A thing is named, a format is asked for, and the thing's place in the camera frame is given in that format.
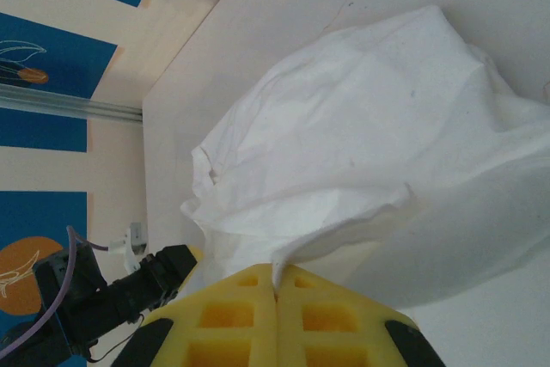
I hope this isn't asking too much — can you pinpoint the white t-shirt with black print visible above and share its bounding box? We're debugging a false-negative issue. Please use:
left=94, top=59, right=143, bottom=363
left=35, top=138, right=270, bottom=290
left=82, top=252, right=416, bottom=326
left=180, top=4, right=550, bottom=312

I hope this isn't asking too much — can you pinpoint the aluminium frame post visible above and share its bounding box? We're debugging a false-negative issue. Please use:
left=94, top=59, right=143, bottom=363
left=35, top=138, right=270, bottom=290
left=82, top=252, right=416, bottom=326
left=0, top=83, right=144, bottom=124

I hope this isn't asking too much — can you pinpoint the left gripper thin black cable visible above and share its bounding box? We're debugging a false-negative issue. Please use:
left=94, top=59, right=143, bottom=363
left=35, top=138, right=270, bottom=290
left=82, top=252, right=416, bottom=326
left=83, top=313, right=145, bottom=364

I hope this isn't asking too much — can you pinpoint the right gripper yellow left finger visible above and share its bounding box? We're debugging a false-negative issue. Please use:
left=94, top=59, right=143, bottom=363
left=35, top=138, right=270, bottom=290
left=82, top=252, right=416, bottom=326
left=110, top=262, right=277, bottom=367

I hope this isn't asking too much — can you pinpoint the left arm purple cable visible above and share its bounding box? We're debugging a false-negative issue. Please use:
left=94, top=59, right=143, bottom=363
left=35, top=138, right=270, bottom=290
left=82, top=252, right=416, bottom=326
left=0, top=224, right=111, bottom=353

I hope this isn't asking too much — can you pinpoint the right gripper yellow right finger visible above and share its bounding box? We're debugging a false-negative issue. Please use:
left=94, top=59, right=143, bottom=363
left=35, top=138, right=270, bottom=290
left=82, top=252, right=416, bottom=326
left=273, top=262, right=449, bottom=367

